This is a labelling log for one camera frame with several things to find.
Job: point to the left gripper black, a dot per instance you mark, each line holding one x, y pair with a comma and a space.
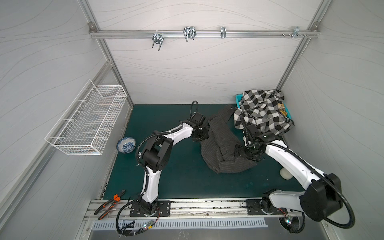
205, 134

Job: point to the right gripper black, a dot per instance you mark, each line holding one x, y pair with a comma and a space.
241, 151

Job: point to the dark grey pinstripe shirt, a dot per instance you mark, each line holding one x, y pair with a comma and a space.
218, 151

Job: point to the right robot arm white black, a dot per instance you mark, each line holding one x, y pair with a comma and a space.
321, 199

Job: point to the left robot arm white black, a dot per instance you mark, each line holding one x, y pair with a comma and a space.
153, 154

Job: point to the black white checked shirt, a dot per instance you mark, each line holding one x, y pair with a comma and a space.
262, 109

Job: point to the teal plastic basket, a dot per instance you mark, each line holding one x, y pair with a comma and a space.
238, 98

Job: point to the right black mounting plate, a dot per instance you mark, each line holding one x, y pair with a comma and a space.
262, 206

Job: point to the black mounting plate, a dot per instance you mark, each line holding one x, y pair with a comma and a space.
262, 206
162, 208

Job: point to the yellow patterned cloth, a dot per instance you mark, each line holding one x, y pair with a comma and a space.
283, 110

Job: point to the blue white ceramic bowl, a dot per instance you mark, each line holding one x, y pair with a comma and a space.
126, 145

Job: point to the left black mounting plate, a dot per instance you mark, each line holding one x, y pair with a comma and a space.
162, 208

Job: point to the metal double hook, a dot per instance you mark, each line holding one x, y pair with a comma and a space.
189, 33

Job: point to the orange black pliers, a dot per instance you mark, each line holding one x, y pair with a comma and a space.
109, 205

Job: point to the white wire basket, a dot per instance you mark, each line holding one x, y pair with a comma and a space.
86, 125

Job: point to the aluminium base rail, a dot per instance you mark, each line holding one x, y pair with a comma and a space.
191, 209

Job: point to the metal bracket with bolts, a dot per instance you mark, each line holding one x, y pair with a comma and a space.
296, 34

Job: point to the white slotted cable duct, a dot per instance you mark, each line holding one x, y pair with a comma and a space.
174, 224

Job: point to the horizontal aluminium rail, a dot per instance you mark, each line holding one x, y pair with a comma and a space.
201, 34

